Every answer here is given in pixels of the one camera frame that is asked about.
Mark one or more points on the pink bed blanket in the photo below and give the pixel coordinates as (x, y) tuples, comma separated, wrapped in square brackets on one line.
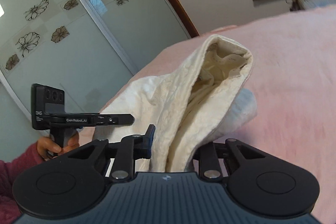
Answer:
[(293, 81)]

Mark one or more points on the person's left hand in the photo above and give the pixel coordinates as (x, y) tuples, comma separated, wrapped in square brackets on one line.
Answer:
[(46, 145)]

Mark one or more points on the cream white pants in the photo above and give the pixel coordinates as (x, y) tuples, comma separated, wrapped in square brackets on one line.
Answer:
[(201, 101)]

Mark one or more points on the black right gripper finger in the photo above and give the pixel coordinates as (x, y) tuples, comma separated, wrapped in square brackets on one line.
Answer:
[(144, 143)]

